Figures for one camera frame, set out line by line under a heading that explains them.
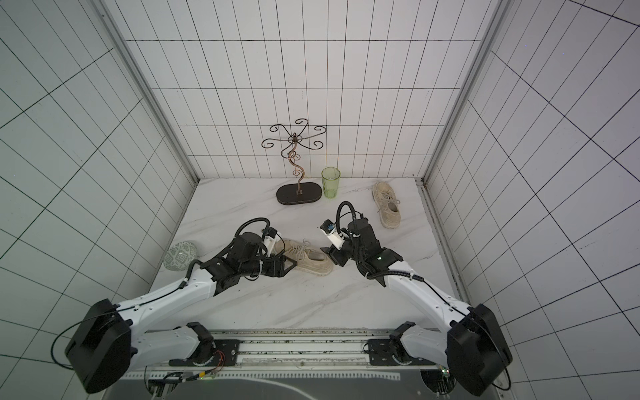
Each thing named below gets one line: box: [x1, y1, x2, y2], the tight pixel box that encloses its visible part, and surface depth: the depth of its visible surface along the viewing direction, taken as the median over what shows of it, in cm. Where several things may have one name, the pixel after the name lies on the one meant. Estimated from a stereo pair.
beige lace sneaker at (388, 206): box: [371, 180, 402, 230], surface depth 104 cm
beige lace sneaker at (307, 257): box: [274, 239, 334, 275], surface depth 87 cm
